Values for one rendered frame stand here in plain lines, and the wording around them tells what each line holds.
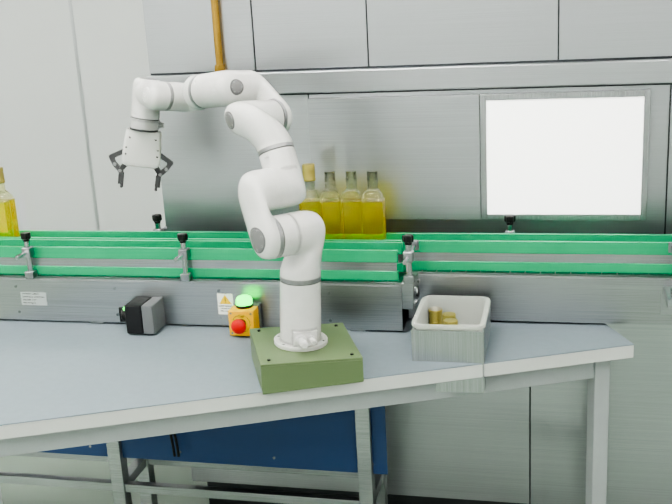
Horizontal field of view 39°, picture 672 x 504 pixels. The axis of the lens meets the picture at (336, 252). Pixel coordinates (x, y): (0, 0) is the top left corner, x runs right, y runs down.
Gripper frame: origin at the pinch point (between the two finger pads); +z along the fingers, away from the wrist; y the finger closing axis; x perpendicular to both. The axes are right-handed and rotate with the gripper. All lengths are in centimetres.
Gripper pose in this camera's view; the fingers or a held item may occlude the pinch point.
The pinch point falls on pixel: (139, 185)
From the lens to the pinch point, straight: 265.2
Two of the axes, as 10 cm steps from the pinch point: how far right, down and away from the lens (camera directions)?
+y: -9.8, -0.9, -1.8
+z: -1.3, 9.6, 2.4
